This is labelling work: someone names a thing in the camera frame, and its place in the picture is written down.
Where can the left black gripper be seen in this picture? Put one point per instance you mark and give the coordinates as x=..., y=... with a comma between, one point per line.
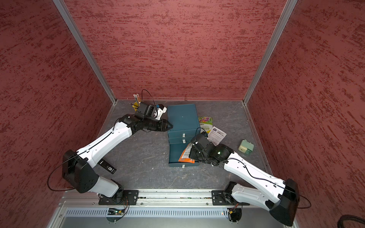
x=163, y=126

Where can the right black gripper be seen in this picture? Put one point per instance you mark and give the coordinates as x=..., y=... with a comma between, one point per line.
x=193, y=155

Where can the orange seed bag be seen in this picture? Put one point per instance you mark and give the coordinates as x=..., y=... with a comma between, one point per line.
x=185, y=154

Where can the white label seed bag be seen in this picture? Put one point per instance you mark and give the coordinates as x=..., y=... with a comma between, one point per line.
x=216, y=135

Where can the teal three-drawer cabinet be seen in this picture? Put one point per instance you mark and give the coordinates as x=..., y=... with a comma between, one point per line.
x=185, y=121

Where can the teal bottom drawer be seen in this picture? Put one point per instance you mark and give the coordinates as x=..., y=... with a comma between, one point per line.
x=175, y=153

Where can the green flower seed bag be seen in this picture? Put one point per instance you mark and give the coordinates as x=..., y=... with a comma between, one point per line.
x=206, y=123

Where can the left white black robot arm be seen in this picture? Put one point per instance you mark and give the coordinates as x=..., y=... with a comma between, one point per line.
x=78, y=167

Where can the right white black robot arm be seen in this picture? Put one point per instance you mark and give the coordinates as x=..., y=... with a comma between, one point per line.
x=279, y=197

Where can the yellow pencil cup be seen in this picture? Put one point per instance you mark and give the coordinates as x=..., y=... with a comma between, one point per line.
x=136, y=105

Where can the green cream pencil sharpener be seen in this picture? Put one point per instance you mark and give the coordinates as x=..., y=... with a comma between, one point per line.
x=246, y=147

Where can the black tag with label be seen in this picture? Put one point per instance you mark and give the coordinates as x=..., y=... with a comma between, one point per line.
x=107, y=166

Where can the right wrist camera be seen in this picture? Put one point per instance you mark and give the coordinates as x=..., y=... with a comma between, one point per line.
x=200, y=141

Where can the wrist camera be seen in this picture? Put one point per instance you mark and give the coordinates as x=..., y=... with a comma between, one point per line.
x=200, y=141
x=159, y=110

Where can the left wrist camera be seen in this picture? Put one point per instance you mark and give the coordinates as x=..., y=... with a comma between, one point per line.
x=159, y=110

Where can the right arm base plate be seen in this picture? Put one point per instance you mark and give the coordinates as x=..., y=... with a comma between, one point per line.
x=221, y=198

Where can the aluminium front rail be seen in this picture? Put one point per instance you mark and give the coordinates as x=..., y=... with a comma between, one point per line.
x=158, y=208

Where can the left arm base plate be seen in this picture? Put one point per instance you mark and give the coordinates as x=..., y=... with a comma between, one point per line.
x=122, y=197

